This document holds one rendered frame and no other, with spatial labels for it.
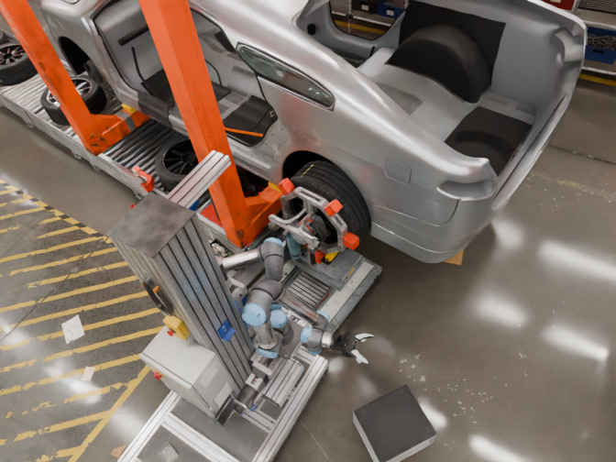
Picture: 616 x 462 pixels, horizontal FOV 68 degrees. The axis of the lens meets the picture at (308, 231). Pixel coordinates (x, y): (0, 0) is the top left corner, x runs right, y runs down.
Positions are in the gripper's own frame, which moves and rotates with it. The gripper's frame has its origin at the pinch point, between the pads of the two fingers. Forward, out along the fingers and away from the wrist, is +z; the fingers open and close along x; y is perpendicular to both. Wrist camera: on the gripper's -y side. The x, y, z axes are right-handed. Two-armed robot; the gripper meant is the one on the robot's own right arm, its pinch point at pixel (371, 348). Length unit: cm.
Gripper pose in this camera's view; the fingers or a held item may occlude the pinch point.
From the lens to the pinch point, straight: 229.8
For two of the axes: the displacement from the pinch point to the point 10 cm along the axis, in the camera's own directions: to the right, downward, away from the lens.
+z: 9.6, 1.8, -2.3
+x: -2.9, 6.8, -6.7
